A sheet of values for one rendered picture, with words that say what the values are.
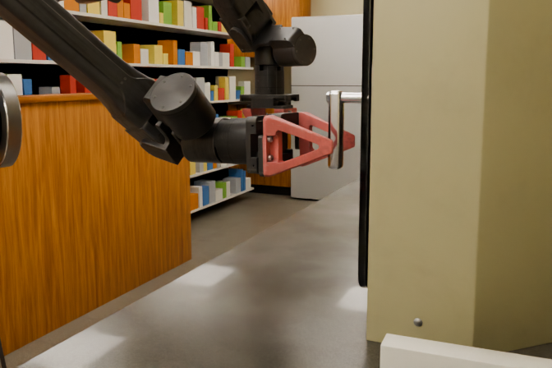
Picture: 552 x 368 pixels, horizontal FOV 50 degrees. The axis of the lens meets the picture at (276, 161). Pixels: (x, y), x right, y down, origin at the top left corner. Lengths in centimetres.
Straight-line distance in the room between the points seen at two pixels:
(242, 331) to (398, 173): 25
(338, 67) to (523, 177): 515
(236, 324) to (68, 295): 255
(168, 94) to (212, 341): 28
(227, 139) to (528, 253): 35
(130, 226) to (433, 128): 302
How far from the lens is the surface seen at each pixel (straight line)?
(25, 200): 294
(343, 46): 575
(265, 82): 114
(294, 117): 74
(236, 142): 71
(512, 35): 63
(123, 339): 70
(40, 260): 306
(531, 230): 67
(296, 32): 109
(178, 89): 69
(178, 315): 75
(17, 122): 131
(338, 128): 68
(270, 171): 66
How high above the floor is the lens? 122
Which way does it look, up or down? 8 degrees down
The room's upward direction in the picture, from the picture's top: straight up
